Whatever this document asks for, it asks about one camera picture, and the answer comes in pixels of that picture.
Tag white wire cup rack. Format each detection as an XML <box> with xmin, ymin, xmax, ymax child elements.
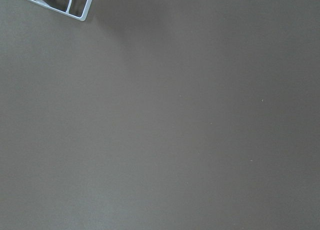
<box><xmin>26</xmin><ymin>0</ymin><xmax>93</xmax><ymax>22</ymax></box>

